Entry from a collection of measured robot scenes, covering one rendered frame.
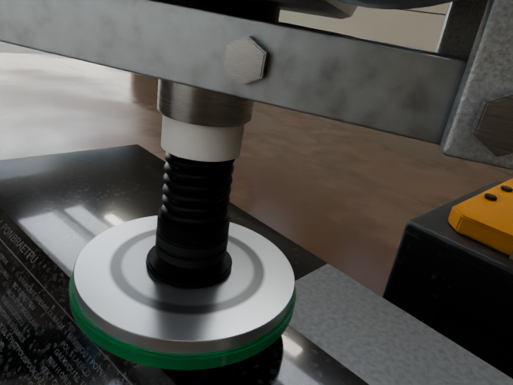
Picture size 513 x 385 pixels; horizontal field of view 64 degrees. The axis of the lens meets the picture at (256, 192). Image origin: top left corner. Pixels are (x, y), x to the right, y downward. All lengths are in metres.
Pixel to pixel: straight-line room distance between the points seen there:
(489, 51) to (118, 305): 0.31
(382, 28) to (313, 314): 6.69
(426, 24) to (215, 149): 6.53
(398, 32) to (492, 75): 6.71
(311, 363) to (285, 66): 0.28
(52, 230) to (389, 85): 0.46
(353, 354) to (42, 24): 0.39
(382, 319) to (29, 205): 0.50
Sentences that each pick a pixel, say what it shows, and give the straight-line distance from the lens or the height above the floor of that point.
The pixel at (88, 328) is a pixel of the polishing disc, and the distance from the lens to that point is 0.38.
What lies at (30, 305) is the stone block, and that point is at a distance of 0.53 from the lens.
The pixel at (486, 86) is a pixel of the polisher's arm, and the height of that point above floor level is 1.08.
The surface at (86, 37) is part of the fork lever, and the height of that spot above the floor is 1.06.
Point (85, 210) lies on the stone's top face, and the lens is 0.65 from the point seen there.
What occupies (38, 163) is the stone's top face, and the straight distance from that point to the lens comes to 0.82.
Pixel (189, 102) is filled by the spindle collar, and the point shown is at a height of 1.03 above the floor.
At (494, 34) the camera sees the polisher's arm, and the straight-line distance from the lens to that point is 0.25.
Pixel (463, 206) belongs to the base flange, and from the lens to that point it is 1.02.
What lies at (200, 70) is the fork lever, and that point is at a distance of 0.29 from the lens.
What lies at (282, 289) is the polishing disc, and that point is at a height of 0.86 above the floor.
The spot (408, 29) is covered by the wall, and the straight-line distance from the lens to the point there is 6.89.
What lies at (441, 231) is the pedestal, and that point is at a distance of 0.96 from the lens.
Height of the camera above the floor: 1.09
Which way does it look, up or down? 23 degrees down
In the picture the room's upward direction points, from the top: 9 degrees clockwise
